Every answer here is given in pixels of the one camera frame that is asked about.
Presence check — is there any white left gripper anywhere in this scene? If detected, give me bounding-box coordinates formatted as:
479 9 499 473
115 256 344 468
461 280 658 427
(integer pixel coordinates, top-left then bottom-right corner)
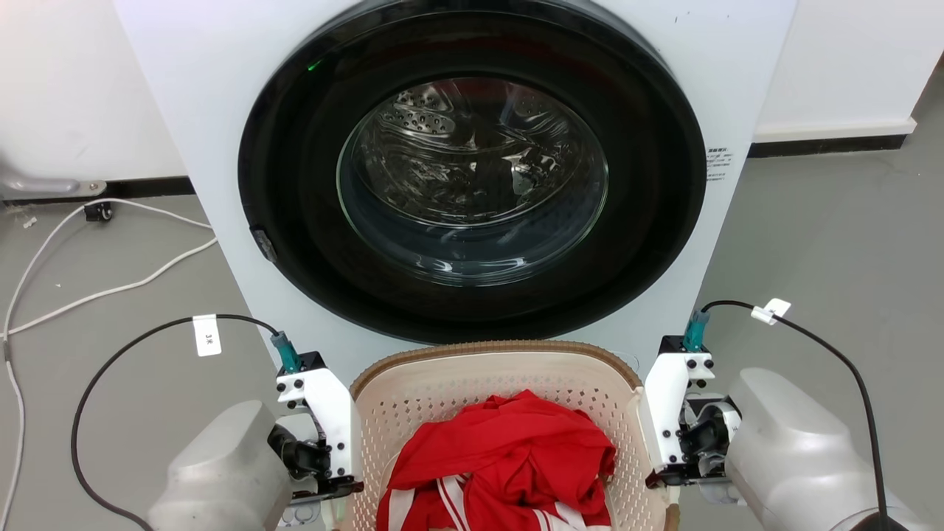
268 352 364 504

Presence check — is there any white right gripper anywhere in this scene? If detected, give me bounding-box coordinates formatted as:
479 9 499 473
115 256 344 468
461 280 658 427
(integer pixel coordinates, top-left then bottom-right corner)
637 336 740 489

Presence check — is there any beige perforated laundry basket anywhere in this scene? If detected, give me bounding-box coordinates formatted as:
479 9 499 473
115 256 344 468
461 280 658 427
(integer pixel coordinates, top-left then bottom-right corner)
336 340 681 531

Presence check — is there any red garment with white stripes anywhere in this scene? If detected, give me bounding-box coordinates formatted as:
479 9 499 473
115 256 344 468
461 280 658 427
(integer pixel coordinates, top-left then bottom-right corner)
376 389 617 531

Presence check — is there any black round washer door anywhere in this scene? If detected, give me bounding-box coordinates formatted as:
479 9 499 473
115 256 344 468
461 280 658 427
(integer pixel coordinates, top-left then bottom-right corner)
237 0 707 345

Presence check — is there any printed text sticker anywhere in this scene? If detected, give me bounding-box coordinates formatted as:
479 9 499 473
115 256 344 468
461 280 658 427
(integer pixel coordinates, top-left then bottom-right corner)
704 147 735 184

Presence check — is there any white front-load washing machine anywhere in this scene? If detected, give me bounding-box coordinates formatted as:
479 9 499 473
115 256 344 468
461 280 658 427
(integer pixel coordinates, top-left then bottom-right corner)
112 0 799 369

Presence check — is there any white paper cable tag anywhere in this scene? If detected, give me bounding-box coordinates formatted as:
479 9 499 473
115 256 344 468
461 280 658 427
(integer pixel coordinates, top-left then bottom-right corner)
192 314 223 358
751 298 792 326

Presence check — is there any black cable with teal plug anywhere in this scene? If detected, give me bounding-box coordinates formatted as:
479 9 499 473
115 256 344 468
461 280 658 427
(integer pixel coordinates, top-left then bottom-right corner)
682 299 909 531
71 314 303 531

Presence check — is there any white floor cable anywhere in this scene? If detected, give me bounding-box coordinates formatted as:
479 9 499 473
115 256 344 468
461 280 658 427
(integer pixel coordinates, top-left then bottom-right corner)
1 198 216 340
0 236 219 531

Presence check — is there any grey metal bracket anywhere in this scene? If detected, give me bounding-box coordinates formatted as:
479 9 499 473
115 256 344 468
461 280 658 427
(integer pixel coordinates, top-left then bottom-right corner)
0 156 108 200

